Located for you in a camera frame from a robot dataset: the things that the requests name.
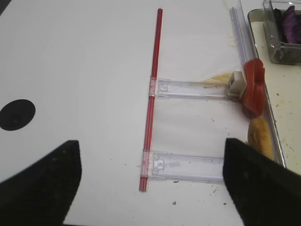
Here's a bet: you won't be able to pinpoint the clear plastic container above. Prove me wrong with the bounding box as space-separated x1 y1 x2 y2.
262 0 301 65

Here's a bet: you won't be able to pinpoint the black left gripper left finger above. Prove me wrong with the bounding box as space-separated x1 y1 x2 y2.
0 140 81 226

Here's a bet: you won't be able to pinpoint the brown bread piece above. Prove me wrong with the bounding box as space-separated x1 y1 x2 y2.
247 118 275 161

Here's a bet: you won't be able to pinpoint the red plastic rail strip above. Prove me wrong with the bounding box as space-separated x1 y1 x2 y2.
139 8 163 192

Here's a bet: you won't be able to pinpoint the clear plastic divider upper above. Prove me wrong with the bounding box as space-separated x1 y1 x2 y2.
149 78 239 100

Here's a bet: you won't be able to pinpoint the purple cabbage leaves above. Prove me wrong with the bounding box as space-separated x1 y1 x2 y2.
273 5 301 44

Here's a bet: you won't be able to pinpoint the red tomato slices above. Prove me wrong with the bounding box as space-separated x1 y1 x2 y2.
241 58 266 117

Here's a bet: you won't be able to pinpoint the white tray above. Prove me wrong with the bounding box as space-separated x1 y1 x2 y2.
247 9 301 174

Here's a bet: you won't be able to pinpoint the white plastic block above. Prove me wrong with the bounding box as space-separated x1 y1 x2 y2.
226 71 247 99

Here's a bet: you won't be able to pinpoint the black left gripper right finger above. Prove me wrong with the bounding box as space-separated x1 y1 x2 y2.
222 138 301 226

